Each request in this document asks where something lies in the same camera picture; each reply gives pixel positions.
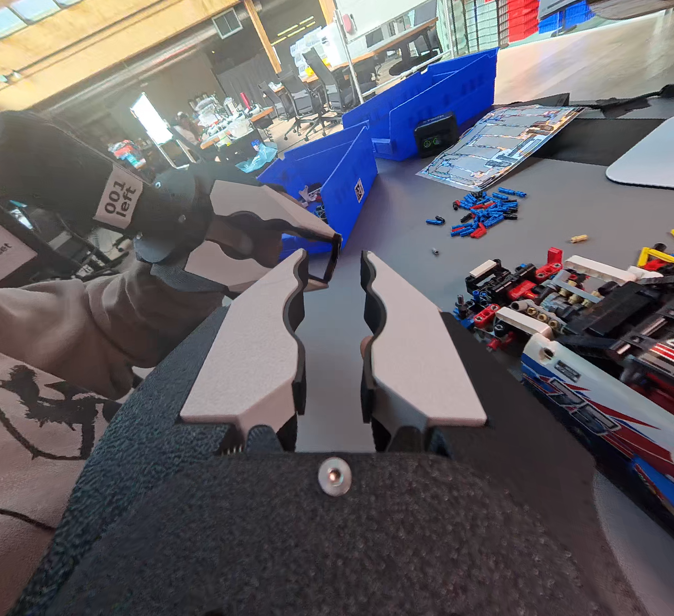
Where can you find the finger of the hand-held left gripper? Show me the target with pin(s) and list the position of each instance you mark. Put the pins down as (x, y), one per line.
(221, 271)
(263, 200)

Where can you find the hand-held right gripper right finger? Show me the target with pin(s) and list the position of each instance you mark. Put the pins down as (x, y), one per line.
(426, 363)

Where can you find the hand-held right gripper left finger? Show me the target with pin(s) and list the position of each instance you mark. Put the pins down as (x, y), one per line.
(242, 363)

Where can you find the blue parts bin with tag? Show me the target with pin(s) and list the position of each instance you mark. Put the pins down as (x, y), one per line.
(326, 163)

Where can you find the person's left forearm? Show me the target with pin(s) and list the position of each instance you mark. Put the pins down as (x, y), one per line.
(79, 321)

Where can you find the grey desk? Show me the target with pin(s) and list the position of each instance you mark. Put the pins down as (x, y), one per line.
(400, 215)

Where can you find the blue plastic bag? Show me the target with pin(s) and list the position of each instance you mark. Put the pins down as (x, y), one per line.
(258, 157)

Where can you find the black office chair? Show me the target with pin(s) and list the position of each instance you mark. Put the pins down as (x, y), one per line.
(295, 99)
(416, 52)
(271, 99)
(321, 78)

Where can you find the toy race car model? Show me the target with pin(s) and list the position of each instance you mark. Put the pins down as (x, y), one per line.
(579, 389)

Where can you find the pile of blue pins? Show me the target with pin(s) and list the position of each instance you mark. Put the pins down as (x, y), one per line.
(484, 213)

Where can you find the black small device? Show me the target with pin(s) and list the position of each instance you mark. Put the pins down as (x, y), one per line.
(434, 134)

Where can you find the blue plastic bin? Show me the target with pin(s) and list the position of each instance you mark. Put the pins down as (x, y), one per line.
(421, 99)

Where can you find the wooden long table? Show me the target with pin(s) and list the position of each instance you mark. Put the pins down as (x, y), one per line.
(379, 42)

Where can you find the holographic sticker sheet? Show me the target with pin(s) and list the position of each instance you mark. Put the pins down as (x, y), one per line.
(500, 147)

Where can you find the white monitor stand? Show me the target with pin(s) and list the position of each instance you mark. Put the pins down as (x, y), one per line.
(647, 157)

